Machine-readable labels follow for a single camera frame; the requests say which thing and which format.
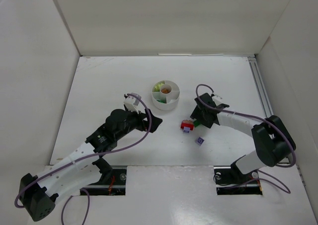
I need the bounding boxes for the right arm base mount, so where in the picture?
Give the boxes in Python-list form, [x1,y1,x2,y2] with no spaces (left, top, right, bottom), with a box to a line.
[213,164,263,195]

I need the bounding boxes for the red pink lego figure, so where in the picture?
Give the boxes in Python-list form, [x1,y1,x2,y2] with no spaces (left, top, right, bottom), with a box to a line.
[180,120,194,134]

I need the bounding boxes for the purple lego brick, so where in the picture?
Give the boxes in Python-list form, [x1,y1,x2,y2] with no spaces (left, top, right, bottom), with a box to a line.
[195,137,205,146]

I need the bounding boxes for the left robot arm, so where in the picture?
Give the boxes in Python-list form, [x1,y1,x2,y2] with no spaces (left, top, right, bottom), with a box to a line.
[17,109,162,222]

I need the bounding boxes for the purple cable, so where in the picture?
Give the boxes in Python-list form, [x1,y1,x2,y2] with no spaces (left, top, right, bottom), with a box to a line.
[13,92,153,225]
[195,83,298,195]

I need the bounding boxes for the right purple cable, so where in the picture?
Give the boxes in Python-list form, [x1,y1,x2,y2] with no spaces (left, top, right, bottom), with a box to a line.
[195,83,298,195]

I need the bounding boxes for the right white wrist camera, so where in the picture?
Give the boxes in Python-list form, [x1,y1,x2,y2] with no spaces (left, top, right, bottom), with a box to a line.
[212,94,223,105]

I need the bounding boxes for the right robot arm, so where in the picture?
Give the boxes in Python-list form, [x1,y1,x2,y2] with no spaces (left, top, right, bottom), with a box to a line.
[190,93,296,174]

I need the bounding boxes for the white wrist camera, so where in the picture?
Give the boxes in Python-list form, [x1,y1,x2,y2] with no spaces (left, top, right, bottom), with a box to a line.
[124,93,142,112]
[212,94,223,105]

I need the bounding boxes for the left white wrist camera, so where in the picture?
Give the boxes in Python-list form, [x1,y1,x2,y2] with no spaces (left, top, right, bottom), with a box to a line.
[124,93,142,112]

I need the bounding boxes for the white round divided container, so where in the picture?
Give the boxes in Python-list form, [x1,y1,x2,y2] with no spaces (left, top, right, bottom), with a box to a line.
[151,80,180,111]

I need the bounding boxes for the green lego plate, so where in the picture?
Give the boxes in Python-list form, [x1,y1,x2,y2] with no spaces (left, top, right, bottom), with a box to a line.
[193,120,201,128]

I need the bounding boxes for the brown lego plate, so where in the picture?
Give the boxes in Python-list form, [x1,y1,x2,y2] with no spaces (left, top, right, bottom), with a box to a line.
[160,84,172,94]

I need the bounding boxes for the aluminium rail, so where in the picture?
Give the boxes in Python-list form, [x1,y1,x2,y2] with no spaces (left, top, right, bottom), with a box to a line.
[247,57,290,164]

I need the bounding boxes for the dark green lego brick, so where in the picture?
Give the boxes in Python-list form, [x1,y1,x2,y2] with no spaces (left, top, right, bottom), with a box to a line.
[157,99,166,104]

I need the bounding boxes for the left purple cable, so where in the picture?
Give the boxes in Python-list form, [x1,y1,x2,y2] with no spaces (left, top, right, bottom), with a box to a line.
[13,92,153,225]

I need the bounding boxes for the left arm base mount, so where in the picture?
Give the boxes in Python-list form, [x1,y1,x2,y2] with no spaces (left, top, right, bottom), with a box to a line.
[84,158,127,196]

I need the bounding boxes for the lime green lego brick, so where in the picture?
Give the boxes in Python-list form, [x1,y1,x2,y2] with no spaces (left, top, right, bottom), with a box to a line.
[154,83,163,92]

